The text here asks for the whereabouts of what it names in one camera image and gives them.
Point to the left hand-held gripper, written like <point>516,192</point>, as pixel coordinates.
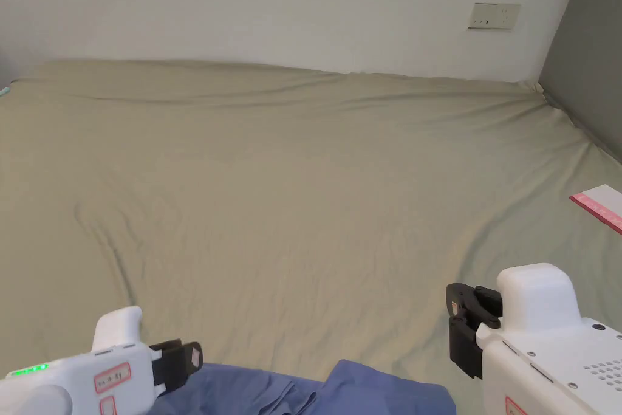
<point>73,381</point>

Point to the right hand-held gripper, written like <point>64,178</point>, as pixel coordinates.
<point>544,352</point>

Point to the blue garment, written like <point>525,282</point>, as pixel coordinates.
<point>374,391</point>

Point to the white card with pink edge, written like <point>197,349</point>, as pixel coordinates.
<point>605,201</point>

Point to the bed with beige sheet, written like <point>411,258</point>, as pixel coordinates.
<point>291,167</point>

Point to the grey padded headboard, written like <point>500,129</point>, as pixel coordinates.
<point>593,45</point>

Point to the white wall socket plate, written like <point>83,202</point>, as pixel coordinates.
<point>493,16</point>

